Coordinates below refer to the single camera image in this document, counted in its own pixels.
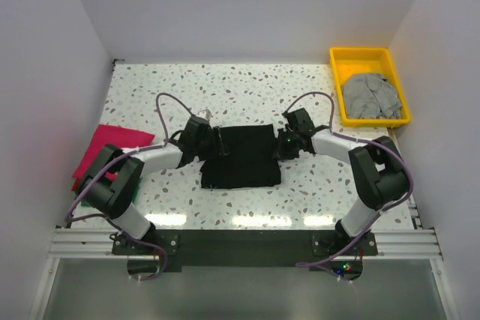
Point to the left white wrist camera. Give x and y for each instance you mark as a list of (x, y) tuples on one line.
[(205, 113)]

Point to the aluminium frame rail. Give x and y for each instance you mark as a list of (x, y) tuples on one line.
[(413, 244)]

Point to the yellow plastic bin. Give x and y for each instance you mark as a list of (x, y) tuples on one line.
[(349, 61)]

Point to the red folded t shirt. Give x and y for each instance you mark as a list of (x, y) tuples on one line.
[(75, 184)]

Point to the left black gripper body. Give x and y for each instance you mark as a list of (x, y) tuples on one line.
[(211, 148)]

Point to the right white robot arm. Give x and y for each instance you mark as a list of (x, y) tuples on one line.
[(381, 177)]

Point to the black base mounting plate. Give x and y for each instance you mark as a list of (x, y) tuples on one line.
[(226, 248)]

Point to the grey t shirt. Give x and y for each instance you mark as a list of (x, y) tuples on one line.
[(370, 96)]

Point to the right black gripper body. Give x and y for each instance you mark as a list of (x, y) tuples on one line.
[(287, 148)]

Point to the pink folded t shirt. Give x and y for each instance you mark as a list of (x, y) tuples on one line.
[(111, 135)]

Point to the green folded t shirt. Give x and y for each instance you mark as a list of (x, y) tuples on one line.
[(84, 203)]

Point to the black t shirt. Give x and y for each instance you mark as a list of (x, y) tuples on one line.
[(249, 162)]

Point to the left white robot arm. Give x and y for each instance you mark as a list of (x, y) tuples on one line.
[(111, 181)]

